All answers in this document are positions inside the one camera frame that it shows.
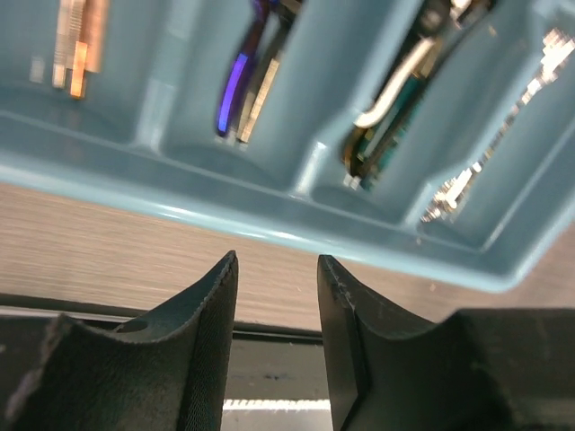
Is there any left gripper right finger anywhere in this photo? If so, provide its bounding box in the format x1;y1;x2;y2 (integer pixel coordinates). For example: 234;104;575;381
317;255;574;430

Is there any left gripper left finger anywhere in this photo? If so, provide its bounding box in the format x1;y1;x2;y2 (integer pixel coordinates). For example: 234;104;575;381
1;251;238;430

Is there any blue plastic cutlery tray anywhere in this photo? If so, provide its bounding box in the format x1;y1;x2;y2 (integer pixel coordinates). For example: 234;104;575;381
1;1;574;292

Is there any white ceramic spoon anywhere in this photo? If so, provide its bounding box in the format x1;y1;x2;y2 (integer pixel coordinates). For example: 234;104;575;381
354;38;436;128

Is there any purple handled utensil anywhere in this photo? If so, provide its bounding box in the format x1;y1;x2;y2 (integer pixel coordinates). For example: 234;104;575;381
215;1;273;137

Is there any silver chopstick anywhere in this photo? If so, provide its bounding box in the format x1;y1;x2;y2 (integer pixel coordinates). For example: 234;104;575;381
52;0;85;88

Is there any black measuring spoon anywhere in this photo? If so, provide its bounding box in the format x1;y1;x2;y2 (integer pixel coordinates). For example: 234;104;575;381
415;0;451;37

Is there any black knife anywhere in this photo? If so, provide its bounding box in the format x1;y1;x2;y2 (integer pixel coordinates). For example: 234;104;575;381
231;1;302;144

